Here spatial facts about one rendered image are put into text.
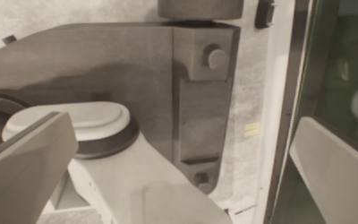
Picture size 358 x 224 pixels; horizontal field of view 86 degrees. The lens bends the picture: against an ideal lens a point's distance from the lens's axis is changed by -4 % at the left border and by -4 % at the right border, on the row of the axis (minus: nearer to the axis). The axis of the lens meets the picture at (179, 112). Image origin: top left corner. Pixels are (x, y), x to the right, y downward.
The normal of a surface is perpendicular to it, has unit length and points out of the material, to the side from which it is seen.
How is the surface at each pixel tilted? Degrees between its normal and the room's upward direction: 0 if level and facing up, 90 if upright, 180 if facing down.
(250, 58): 0
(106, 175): 90
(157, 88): 0
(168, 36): 0
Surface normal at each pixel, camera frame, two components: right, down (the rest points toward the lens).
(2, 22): 0.18, 0.48
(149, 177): 0.01, -0.88
